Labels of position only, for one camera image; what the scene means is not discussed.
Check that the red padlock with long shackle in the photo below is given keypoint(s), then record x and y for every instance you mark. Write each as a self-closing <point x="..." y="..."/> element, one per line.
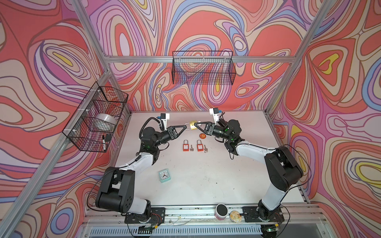
<point x="200" y="146"/>

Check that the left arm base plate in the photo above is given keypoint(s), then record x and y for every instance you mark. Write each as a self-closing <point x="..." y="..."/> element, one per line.
<point x="155" y="215"/>

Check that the pink cylinder black top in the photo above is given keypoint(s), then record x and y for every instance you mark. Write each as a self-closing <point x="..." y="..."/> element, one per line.
<point x="221" y="212"/>

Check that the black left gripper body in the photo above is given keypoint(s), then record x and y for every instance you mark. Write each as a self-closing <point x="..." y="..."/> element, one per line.
<point x="166" y="137"/>

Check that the black wire basket wall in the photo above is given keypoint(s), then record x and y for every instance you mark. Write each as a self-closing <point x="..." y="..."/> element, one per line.
<point x="84" y="130"/>
<point x="203" y="67"/>

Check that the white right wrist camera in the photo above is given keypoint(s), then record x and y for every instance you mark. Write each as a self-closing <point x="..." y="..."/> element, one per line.
<point x="215" y="112"/>

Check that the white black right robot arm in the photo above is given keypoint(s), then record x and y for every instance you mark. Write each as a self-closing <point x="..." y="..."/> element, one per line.
<point x="282" y="168"/>

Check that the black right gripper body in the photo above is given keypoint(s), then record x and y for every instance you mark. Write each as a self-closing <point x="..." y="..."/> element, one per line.
<point x="216" y="131"/>

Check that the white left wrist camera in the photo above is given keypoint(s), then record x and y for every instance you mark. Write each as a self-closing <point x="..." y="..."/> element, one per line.
<point x="164" y="117"/>

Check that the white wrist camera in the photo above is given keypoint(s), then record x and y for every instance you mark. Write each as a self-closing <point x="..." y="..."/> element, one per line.
<point x="164" y="117"/>
<point x="215" y="112"/>

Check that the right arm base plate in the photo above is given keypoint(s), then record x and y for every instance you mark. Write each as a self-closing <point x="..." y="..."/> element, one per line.
<point x="253" y="214"/>

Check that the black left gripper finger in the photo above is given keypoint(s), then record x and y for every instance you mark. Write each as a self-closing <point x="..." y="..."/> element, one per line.
<point x="182" y="127"/>
<point x="177" y="133"/>

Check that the round beige patterned ball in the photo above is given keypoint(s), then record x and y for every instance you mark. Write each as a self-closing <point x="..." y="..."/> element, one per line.
<point x="235" y="216"/>

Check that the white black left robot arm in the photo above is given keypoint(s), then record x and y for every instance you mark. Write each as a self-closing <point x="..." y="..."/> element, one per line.
<point x="117" y="188"/>

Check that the mint green alarm clock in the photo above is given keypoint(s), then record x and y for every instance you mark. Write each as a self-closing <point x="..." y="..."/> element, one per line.
<point x="164" y="175"/>

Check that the red small padlock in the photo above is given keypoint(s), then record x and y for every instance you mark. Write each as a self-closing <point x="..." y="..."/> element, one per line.
<point x="186" y="146"/>

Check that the black wire basket back wall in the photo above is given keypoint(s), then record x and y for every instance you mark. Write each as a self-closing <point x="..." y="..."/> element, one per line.
<point x="203" y="67"/>

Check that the black wire basket left wall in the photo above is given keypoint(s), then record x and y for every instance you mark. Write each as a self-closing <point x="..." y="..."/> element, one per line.
<point x="84" y="130"/>

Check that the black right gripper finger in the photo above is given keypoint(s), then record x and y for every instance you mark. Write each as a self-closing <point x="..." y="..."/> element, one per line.
<point x="199" y="124"/>
<point x="203" y="128"/>

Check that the brass padlock shackle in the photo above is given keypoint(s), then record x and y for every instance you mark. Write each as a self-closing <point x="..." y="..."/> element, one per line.
<point x="191" y="125"/>

